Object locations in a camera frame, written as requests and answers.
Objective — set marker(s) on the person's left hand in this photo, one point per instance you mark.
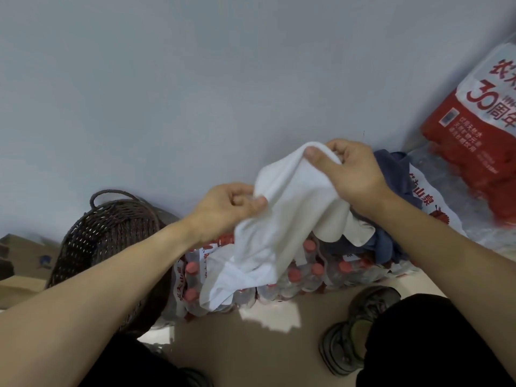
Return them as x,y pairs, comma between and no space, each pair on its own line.
219,211

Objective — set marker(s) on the person's right hand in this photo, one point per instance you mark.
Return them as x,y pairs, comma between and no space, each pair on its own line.
354,173

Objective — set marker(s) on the cream towel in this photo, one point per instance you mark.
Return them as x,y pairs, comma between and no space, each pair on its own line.
354,231

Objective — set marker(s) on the white towel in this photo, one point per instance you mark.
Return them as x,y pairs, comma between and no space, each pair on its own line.
282,213

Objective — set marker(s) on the dark brown wicker basket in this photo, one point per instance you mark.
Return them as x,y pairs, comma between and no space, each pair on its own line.
100,237

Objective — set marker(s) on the person's left forearm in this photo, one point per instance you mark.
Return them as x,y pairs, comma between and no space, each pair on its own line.
88,302

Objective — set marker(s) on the person's right forearm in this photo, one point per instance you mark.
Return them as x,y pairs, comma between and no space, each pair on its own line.
455,253

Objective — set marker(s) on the person's right grey shoe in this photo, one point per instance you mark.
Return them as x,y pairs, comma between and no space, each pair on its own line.
350,330

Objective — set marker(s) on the person's grey shoe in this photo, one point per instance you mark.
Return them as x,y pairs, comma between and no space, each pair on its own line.
350,330
197,378

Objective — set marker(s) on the person's left grey shoe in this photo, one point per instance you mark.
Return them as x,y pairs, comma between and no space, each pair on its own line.
197,378

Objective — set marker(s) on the brown paper bag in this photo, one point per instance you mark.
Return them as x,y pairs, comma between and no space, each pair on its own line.
24,257

